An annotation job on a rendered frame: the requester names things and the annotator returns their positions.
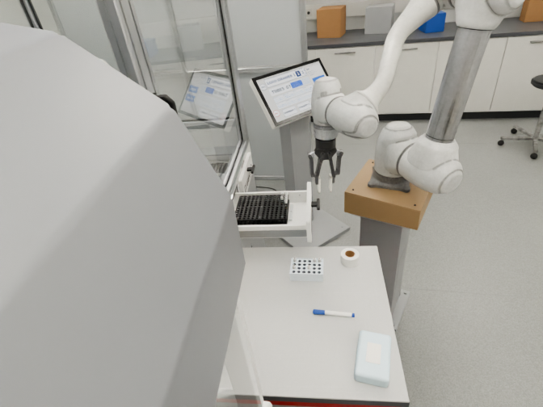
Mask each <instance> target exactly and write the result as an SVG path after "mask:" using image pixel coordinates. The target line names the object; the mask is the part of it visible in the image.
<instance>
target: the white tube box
mask: <svg viewBox="0 0 543 407"><path fill-rule="evenodd" d="M293 264H294V265H296V269H293ZM308 265H310V266H311V268H310V270H308V268H307V266H308ZM289 276H290V281H318V282H323V258H321V262H318V259H317V258H316V262H314V261H313V259H312V258H297V261H296V262H294V261H293V258H291V265H290V272H289Z"/></svg>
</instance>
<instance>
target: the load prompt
mask: <svg viewBox="0 0 543 407"><path fill-rule="evenodd" d="M305 75H307V73H306V71H305V69H304V68H301V69H296V70H293V71H291V72H288V73H284V74H281V75H278V76H275V77H273V78H269V79H265V80H264V82H265V84H266V86H267V88H269V87H272V86H276V85H279V84H281V83H284V82H288V81H291V80H293V79H296V78H300V77H303V76H305Z"/></svg>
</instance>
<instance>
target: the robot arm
mask: <svg viewBox="0 0 543 407"><path fill-rule="evenodd" d="M524 1H525V0H410V2H409V4H408V5H407V7H406V8H405V10H404V11H403V12H402V13H401V15H400V16H399V17H398V19H397V20H396V22H395V23H394V25H393V26H392V27H391V29H390V31H389V34H388V35H387V37H386V40H385V44H384V48H383V51H382V55H381V61H380V64H379V69H378V72H377V76H376V79H375V80H374V82H373V83H372V85H371V86H369V87H368V88H367V89H365V90H356V91H355V92H353V93H351V94H349V95H346V96H345V95H344V94H343V93H342V87H341V85H340V83H339V80H338V78H334V77H322V78H319V79H318V80H316V81H315V83H314V87H313V90H312V96H311V111H312V116H313V119H314V137H315V149H314V151H313V152H312V153H310V152H308V156H309V167H310V175H311V177H315V184H316V185H318V193H321V178H320V175H319V174H320V170H321V166H322V162H323V161H324V160H329V164H330V172H331V174H329V190H330V192H332V183H335V175H339V174H340V167H341V158H342V156H343V151H342V150H341V149H340V150H338V149H336V147H335V146H336V137H337V136H338V133H339V132H340V133H342V134H343V135H345V136H349V137H351V138H354V139H366V138H369V137H370V136H371V135H373V134H374V133H375V131H376V130H377V128H378V125H379V118H378V113H379V111H378V107H379V104H380V102H381V101H382V99H383V98H384V97H385V95H386V94H387V92H388V91H389V88H390V87H391V85H392V83H393V80H394V76H395V73H396V69H397V67H398V61H399V58H400V55H401V51H402V46H403V45H404V42H405V40H406V38H407V37H408V36H409V35H410V34H411V33H412V32H413V31H414V30H416V29H417V28H418V27H420V26H421V25H423V24H424V23H426V22H427V21H428V20H429V19H431V18H433V17H434V16H435V15H437V14H438V13H439V12H440V11H441V10H443V9H455V12H456V25H457V26H458V28H457V32H456V35H455V38H454V41H453V44H452V48H451V52H450V54H449V57H448V62H447V65H446V67H445V71H444V75H443V78H442V81H441V83H440V88H439V91H438V95H437V97H436V102H435V105H434V107H433V111H432V114H431V118H430V121H429V124H428V126H427V131H426V133H424V134H423V135H422V136H420V137H417V132H416V131H415V129H414V127H413V126H412V125H410V124H409V123H407V122H404V121H394V122H390V123H388V124H387V125H386V126H385V127H383V129H382V130H381V133H380V135H379V137H378V139H377V146H376V151H375V160H374V166H373V173H372V176H371V178H370V181H369V182H368V187H376V188H383V189H389V190H395V191H402V192H406V193H408V192H410V183H412V184H413V185H415V186H417V187H418V188H420V189H422V190H424V191H427V192H431V193H434V194H446V193H449V192H451V191H454V190H455V189H456V188H457V187H458V186H459V185H460V183H461V180H462V176H463V168H462V165H461V163H460V162H459V154H458V149H459V146H458V144H457V142H456V140H455V139H454V137H455V135H456V133H457V129H458V126H459V123H460V121H461V117H462V115H463V112H464V110H465V105H466V104H467V101H468V98H469V94H470V91H471V89H472V87H473V84H474V80H475V78H476V75H477V72H478V69H479V66H480V64H481V61H482V57H483V54H484V52H485V50H486V46H487V43H488V40H489V38H490V34H491V32H492V30H494V29H496V28H497V26H498V25H500V23H501V21H502V20H503V19H504V17H505V16H506V15H509V14H510V13H512V12H514V11H515V10H517V9H518V8H519V7H520V6H521V5H522V4H523V3H524ZM335 153H336V154H337V160H336V170H335V169H334V165H333V160H332V157H333V156H334V155H335ZM315 154H316V156H317V157H318V163H317V166H316V170H315V173H314V160H313V158H314V155H315Z"/></svg>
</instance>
